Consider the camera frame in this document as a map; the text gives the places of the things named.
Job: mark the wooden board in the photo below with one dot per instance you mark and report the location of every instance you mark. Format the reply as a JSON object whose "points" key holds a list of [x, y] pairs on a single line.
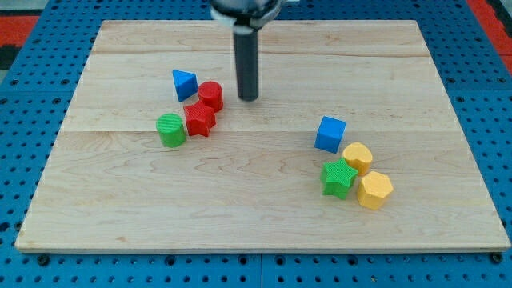
{"points": [[253, 185]]}

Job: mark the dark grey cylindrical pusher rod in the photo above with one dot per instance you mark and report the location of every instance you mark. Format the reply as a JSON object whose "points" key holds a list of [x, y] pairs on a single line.
{"points": [[246, 62]]}

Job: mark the yellow hexagon block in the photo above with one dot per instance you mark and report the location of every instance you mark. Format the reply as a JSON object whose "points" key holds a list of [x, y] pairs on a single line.
{"points": [[374, 189]]}

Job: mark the green star block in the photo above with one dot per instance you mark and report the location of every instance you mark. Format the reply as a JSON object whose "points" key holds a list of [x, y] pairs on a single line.
{"points": [[337, 178]]}

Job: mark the green cylinder block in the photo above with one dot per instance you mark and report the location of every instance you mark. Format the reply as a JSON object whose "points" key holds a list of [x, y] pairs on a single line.
{"points": [[171, 130]]}

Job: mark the red star block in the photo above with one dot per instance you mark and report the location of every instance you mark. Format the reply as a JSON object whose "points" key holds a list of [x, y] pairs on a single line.
{"points": [[200, 118]]}

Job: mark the blue triangle block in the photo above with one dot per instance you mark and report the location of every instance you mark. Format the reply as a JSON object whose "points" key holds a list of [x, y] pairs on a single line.
{"points": [[185, 84]]}

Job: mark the red cylinder block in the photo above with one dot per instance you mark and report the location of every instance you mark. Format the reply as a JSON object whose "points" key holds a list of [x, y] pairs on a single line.
{"points": [[210, 93]]}

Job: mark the blue cube block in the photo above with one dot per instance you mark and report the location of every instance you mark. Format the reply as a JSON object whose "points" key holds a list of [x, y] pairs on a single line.
{"points": [[330, 134]]}

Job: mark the yellow heart block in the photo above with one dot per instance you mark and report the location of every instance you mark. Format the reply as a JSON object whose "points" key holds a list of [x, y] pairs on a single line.
{"points": [[358, 156]]}

